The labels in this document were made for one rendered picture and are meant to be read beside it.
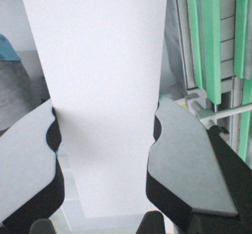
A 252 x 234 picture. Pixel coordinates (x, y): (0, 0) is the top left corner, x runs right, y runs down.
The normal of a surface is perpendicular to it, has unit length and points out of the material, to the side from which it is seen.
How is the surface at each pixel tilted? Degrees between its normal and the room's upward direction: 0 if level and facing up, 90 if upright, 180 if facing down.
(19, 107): 56
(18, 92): 65
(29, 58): 3
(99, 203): 0
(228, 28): 0
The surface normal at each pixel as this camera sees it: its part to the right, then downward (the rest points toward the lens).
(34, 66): 0.12, 0.53
